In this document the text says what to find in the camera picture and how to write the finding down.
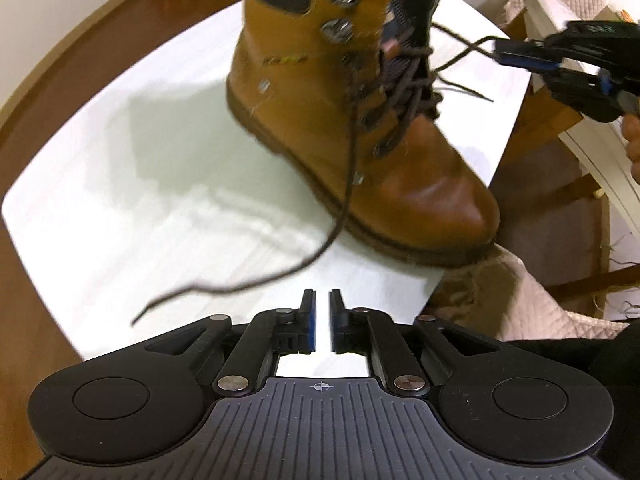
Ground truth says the dark brown shoelace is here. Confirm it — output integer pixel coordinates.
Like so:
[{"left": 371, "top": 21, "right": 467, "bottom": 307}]
[{"left": 130, "top": 24, "right": 501, "bottom": 326}]

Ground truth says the brown leather boot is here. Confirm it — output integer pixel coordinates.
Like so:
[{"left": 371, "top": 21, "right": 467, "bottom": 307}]
[{"left": 227, "top": 0, "right": 499, "bottom": 266}]

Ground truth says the person's right hand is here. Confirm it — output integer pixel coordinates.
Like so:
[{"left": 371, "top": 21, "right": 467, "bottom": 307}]
[{"left": 622, "top": 114, "right": 640, "bottom": 183}]

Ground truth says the beige quilted trouser leg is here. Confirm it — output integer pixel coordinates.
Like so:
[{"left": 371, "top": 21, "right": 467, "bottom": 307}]
[{"left": 424, "top": 245, "right": 630, "bottom": 341}]

